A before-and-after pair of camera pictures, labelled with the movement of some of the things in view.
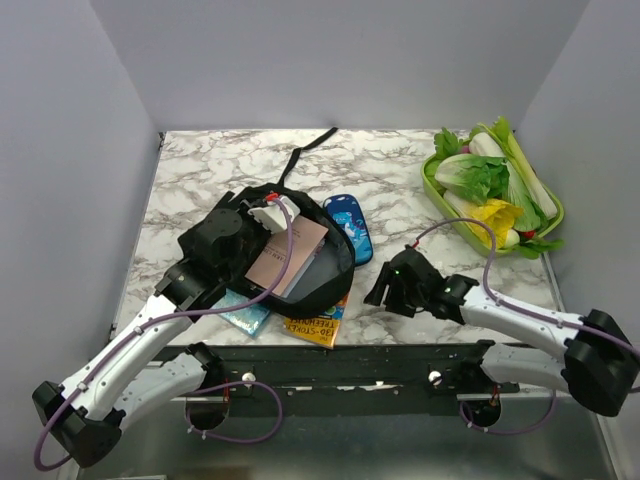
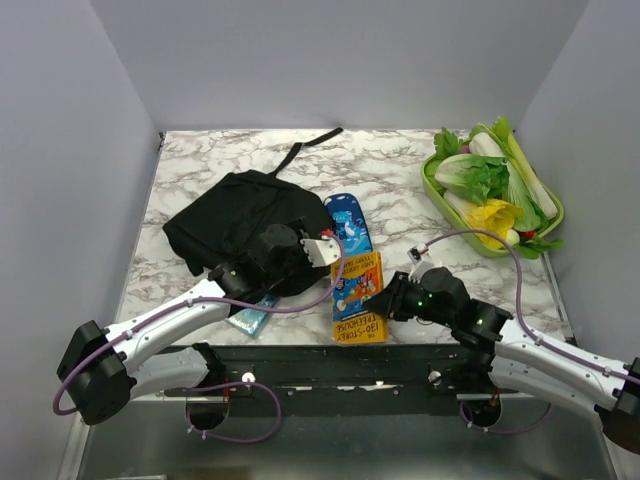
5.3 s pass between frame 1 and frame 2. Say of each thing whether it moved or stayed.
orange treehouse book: moved
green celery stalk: stayed
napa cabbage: stayed
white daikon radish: stayed
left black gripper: moved
